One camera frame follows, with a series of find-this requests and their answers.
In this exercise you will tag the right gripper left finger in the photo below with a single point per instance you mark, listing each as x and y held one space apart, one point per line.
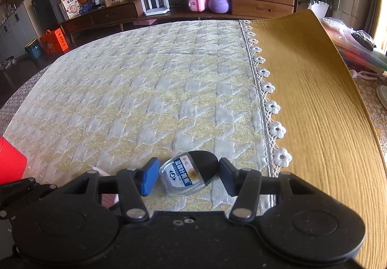
132 186

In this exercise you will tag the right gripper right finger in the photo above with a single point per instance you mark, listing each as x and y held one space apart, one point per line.
245 185

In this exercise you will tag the black clear round case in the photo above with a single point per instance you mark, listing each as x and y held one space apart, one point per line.
188 172

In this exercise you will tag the red metal tin box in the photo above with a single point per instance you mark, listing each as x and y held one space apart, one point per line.
12 163

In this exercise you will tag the cream quilted table mat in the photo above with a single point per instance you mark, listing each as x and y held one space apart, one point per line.
159 91

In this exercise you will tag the yellow woven placemat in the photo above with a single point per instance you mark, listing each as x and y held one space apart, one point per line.
330 134

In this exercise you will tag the orange gift bag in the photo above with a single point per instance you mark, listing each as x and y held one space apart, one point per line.
54 41

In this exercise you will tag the white round coaster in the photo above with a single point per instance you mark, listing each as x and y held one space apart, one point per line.
382 95

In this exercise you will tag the white router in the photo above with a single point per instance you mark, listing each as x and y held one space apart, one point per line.
155 7

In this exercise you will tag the blue trash bin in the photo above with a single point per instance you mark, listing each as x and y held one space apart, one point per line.
33 49

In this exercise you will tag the pink toy case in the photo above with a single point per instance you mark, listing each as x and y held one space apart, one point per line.
197 5

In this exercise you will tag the wooden tv console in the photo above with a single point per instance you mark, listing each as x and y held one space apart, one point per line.
120 12

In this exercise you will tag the black mini fridge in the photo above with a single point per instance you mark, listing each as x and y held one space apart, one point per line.
49 13

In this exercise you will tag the wooden wall cabinet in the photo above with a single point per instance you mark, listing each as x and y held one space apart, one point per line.
19 26

